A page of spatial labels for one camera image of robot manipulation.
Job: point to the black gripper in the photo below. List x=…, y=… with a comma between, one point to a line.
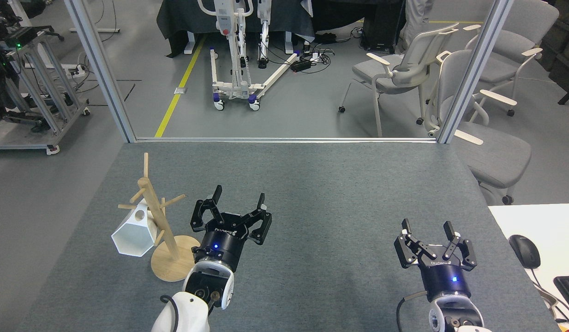
x=446, y=279
x=222, y=246

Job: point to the white faceted cup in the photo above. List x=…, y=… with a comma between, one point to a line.
x=134, y=237

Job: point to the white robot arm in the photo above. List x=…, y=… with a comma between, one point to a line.
x=187, y=313
x=455, y=316

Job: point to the wooden cup storage rack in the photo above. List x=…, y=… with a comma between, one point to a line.
x=166, y=235

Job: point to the black computer mouse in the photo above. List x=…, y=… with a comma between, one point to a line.
x=524, y=251

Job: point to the white desk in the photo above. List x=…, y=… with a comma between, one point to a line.
x=547, y=226

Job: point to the white stand on wheels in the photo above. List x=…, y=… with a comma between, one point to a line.
x=229, y=87

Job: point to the metal floor outlet plate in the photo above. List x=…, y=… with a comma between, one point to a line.
x=180, y=91

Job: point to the black power strip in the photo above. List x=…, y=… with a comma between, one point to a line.
x=301, y=66

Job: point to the white stand column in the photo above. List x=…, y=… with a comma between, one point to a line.
x=264, y=18

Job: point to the white power strip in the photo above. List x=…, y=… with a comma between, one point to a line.
x=75, y=70

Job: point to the person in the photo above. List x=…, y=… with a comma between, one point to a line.
x=416, y=23

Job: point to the black cabinet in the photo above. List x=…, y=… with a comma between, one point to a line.
x=381, y=27

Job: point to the silver frame rail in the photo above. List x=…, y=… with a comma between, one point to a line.
x=284, y=139

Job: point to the grey chair with white frame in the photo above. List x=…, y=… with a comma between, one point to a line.
x=381, y=74
x=496, y=157
x=501, y=69

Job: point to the silver frame post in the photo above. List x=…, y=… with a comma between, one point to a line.
x=105, y=78
x=476, y=69

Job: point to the metal frame cart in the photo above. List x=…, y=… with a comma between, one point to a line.
x=39, y=92

